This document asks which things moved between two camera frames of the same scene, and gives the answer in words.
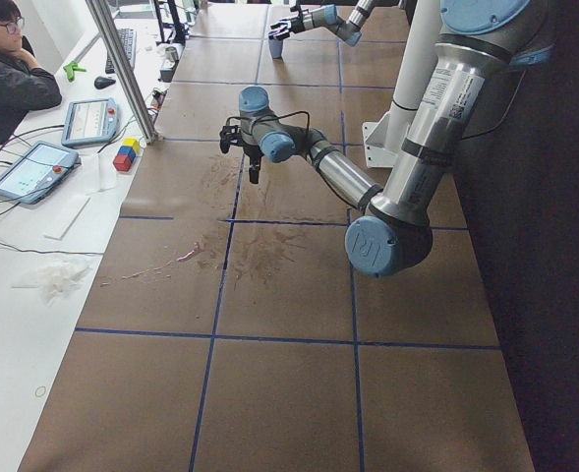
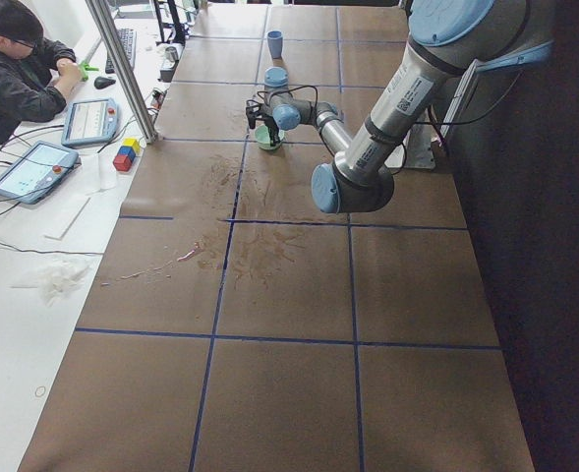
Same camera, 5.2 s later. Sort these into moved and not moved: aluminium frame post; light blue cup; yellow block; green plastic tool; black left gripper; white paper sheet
Moved: black left gripper; green plastic tool
Not moved: white paper sheet; yellow block; light blue cup; aluminium frame post
